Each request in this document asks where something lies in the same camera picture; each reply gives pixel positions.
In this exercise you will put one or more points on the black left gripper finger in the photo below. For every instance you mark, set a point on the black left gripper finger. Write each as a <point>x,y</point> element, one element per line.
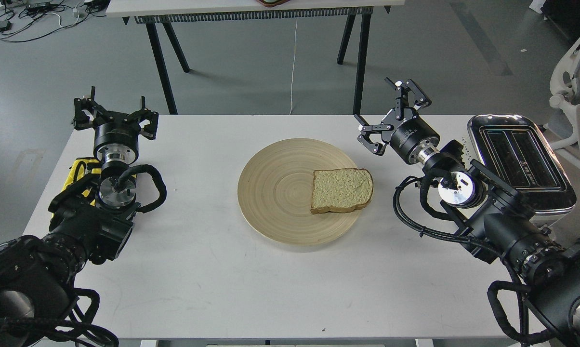
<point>143,121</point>
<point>88,113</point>

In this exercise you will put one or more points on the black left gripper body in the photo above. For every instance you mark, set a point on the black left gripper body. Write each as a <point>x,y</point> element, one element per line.
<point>116,138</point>

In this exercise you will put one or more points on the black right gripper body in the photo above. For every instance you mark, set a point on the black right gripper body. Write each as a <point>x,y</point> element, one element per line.
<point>409,134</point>

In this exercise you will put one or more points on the slice of bread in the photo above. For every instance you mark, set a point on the slice of bread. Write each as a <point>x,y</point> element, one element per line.
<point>341,190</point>

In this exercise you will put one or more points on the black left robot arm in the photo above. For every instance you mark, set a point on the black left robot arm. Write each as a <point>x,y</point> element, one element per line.
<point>92,220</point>

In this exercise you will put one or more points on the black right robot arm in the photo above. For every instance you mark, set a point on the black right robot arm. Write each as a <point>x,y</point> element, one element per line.
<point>490,205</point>

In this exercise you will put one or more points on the chrome two-slot toaster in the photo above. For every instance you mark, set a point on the chrome two-slot toaster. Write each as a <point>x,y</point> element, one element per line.
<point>514,148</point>

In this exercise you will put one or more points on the yellow black object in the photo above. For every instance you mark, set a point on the yellow black object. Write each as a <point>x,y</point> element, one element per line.
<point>80,168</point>

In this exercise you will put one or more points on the round wooden plate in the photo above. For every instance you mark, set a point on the round wooden plate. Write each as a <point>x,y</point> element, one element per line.
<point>275,192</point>

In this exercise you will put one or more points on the white background table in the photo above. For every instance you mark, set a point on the white background table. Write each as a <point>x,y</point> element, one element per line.
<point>166,12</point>

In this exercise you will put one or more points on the white office chair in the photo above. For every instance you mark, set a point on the white office chair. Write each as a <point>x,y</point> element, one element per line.
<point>565,89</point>

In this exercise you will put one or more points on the brown object on background table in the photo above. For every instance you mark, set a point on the brown object on background table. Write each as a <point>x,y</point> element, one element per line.
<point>271,3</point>

